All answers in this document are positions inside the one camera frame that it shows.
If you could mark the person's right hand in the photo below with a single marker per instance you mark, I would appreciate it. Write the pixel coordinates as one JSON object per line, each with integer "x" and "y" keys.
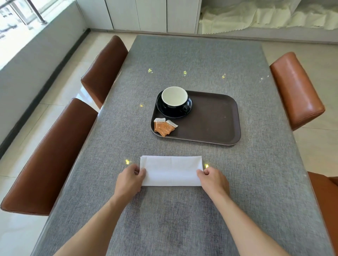
{"x": 215, "y": 183}

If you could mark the person's left hand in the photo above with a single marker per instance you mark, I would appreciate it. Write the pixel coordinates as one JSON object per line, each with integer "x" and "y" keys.
{"x": 129, "y": 182}

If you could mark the white cloth napkin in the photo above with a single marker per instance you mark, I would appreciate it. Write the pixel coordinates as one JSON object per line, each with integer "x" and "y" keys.
{"x": 171, "y": 171}

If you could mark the orange sugar packet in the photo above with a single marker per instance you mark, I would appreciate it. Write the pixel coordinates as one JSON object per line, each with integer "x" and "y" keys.
{"x": 167, "y": 128}
{"x": 157, "y": 126}

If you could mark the dark brown tray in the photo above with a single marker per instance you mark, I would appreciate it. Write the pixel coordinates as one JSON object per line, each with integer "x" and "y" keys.
{"x": 211, "y": 121}

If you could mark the black saucer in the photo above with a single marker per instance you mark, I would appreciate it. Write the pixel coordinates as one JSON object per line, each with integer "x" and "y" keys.
{"x": 171, "y": 114}

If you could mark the black cup white inside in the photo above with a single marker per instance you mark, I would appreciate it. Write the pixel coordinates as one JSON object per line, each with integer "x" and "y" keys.
{"x": 174, "y": 96}

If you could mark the person's right forearm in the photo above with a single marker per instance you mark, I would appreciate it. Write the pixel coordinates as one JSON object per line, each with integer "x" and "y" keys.
{"x": 245, "y": 232}

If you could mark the person's left forearm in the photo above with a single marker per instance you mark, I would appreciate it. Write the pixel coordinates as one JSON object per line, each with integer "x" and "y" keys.
{"x": 97, "y": 229}

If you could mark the dark brown leather chair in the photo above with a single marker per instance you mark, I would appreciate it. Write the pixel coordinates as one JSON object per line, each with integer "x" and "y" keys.
{"x": 104, "y": 71}
{"x": 50, "y": 163}

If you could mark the light brown leather chair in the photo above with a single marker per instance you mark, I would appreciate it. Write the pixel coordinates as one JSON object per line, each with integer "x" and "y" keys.
{"x": 295, "y": 89}
{"x": 326, "y": 200}

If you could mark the grey cloth-covered table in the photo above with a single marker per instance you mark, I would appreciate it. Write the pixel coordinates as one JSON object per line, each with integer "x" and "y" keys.
{"x": 195, "y": 58}

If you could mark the pale yellow cloth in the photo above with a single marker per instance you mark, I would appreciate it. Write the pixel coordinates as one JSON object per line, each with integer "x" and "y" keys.
{"x": 237, "y": 18}
{"x": 317, "y": 18}

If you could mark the white cabinet counter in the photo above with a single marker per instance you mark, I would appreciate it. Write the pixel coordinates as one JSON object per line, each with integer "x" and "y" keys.
{"x": 150, "y": 13}

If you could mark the grey metal window railing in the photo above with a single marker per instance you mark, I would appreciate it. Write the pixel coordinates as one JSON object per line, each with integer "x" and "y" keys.
{"x": 37, "y": 13}

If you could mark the low window with white frame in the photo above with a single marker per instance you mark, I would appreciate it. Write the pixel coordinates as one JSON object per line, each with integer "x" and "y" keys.
{"x": 10, "y": 15}

